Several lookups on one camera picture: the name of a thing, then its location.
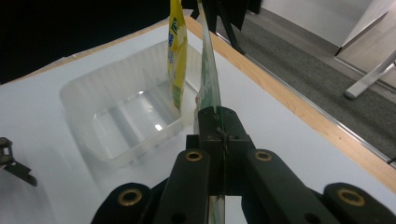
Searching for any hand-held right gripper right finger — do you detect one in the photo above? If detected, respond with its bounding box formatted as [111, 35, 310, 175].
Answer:
[218, 106, 340, 224]

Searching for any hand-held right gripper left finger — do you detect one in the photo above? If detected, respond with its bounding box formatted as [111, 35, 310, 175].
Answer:
[152, 106, 224, 224]

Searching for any clear plastic container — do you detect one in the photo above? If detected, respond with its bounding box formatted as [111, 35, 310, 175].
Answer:
[59, 39, 205, 169]

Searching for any green and red seasoning packet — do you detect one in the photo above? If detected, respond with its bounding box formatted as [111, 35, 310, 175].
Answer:
[193, 0, 226, 224]

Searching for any yellow spouted pouch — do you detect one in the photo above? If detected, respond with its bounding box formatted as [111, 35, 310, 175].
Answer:
[167, 0, 189, 114]

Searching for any black curtain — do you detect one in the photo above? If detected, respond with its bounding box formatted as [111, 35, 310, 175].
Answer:
[0, 0, 176, 86]

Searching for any black metal stand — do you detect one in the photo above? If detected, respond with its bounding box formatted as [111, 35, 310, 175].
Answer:
[181, 0, 264, 56]

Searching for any white metal desk frame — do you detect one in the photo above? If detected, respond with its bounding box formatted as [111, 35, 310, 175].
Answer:
[343, 49, 396, 101]

